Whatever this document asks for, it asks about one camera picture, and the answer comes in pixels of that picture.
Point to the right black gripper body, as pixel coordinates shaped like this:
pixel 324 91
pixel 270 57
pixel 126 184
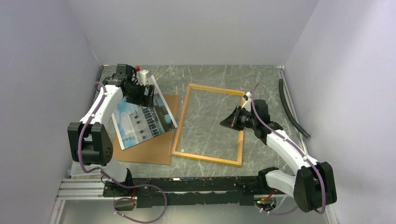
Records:
pixel 245 120

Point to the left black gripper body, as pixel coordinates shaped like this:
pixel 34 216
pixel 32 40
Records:
pixel 137 95

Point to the building photo print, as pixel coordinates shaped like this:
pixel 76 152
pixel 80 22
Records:
pixel 135 124

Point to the yellow picture frame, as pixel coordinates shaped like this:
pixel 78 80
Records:
pixel 175 152

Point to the brown backing board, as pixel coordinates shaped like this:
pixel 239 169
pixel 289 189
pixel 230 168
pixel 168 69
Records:
pixel 156 150

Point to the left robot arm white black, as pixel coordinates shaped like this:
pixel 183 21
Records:
pixel 89 141

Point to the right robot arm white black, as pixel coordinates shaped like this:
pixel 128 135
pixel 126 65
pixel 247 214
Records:
pixel 305 169

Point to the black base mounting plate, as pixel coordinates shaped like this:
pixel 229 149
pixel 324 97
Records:
pixel 150 192

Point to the clear plastic screw box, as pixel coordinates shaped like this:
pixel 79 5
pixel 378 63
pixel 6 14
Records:
pixel 76 172

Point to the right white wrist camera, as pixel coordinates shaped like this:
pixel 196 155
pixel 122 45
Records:
pixel 247 101

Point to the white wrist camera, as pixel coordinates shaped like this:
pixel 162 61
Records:
pixel 247 101
pixel 142 75

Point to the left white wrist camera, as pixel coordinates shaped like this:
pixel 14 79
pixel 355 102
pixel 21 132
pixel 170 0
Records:
pixel 142 75

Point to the aluminium extrusion rail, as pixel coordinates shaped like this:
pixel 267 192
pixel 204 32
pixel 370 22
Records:
pixel 91 188

